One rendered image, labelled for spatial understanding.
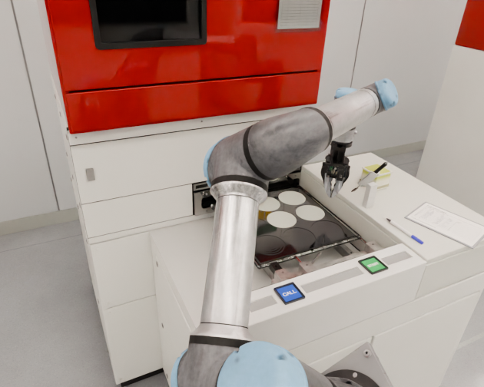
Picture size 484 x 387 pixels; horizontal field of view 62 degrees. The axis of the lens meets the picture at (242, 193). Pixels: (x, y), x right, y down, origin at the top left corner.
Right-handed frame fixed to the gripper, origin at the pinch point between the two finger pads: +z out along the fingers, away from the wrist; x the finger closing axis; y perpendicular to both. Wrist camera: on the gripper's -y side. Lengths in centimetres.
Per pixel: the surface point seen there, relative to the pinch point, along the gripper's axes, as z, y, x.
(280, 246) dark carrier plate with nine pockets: 8.7, 22.2, -12.7
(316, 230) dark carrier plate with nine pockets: 8.6, 10.8, -3.0
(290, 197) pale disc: 8.6, -7.4, -14.2
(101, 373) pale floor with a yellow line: 99, 21, -88
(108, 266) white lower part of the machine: 27, 27, -71
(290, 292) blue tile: 2.2, 48.0, -6.5
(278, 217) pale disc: 8.6, 7.0, -16.0
